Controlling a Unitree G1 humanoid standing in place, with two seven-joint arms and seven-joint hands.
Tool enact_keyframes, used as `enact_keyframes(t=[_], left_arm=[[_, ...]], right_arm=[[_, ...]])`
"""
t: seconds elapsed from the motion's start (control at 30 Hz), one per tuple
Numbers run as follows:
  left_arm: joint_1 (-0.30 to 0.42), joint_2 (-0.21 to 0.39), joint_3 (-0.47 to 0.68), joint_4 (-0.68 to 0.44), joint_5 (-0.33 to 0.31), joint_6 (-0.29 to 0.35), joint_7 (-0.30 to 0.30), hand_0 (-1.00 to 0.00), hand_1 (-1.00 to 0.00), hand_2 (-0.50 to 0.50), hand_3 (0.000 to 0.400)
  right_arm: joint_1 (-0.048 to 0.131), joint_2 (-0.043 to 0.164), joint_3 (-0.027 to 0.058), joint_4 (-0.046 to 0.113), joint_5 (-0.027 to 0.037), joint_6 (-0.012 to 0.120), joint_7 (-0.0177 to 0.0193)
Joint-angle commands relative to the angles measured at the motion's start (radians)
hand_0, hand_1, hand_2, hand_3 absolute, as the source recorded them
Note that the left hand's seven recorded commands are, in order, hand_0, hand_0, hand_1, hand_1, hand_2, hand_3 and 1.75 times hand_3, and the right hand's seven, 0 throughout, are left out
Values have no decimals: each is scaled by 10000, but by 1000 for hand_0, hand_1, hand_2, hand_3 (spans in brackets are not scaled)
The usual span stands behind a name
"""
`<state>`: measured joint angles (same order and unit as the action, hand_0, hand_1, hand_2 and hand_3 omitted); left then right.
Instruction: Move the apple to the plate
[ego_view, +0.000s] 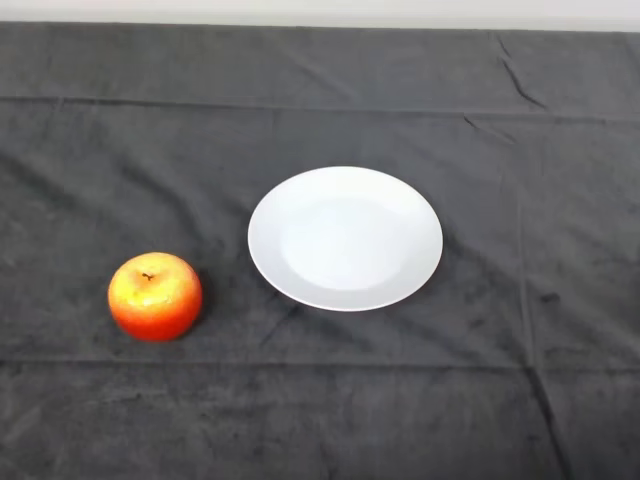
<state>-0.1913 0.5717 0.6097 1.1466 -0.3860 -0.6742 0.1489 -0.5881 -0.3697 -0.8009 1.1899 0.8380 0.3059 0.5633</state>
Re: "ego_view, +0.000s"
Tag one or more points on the black cloth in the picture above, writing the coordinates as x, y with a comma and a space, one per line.
320, 400

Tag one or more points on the white round plate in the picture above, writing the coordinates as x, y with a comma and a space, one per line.
345, 240

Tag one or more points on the red yellow apple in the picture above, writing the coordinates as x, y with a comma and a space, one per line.
155, 305

